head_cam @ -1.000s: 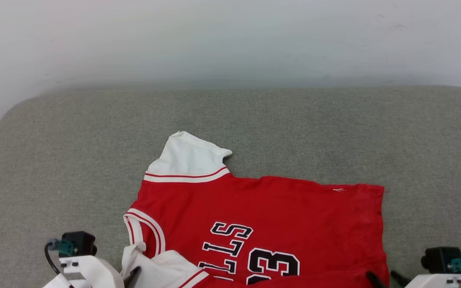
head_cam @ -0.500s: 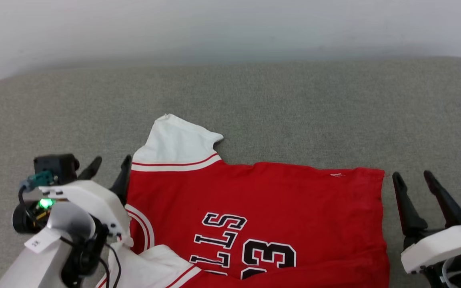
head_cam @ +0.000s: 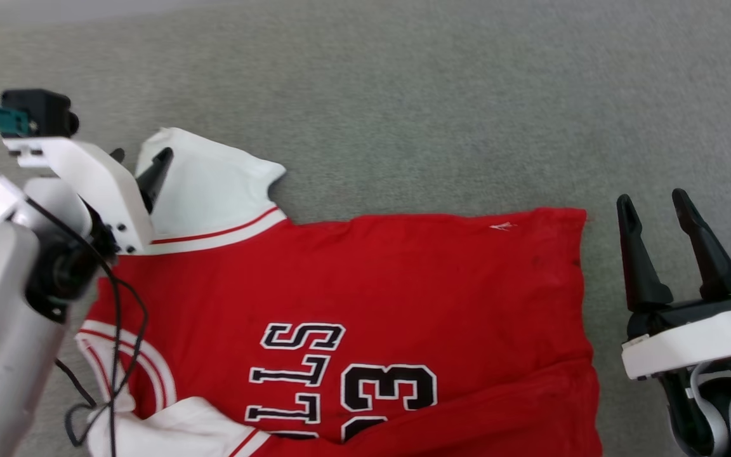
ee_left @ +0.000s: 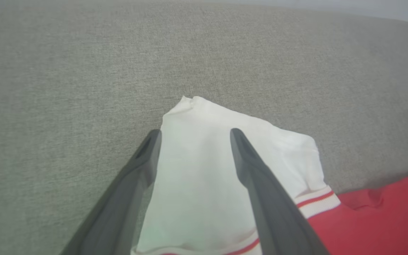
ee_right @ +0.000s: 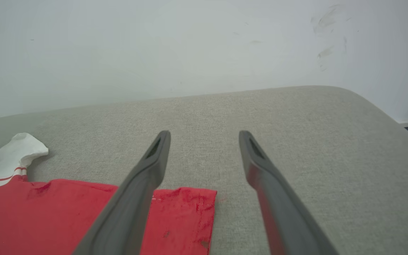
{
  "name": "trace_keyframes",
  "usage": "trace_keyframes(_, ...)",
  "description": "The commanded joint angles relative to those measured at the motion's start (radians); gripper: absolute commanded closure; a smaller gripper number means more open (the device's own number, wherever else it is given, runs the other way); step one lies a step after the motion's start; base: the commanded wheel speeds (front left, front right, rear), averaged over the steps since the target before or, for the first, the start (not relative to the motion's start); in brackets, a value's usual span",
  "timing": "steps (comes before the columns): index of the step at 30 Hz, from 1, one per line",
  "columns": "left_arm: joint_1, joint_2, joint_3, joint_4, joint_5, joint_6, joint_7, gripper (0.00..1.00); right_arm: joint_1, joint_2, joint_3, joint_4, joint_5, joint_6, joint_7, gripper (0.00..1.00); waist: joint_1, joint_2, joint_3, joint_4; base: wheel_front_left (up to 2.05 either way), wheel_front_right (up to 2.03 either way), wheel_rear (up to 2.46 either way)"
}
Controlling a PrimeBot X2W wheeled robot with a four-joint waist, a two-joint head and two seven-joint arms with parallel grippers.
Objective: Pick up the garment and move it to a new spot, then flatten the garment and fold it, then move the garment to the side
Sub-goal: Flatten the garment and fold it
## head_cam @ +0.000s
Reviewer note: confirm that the red white basketball jersey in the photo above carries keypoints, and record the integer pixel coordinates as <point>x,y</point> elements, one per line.
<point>403,285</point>

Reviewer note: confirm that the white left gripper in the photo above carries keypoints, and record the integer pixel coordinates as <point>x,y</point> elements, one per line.
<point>99,181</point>

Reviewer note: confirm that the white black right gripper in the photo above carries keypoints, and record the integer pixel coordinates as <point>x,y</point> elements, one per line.
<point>695,343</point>

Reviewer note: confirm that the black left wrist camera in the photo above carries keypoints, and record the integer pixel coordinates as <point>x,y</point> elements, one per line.
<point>39,111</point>

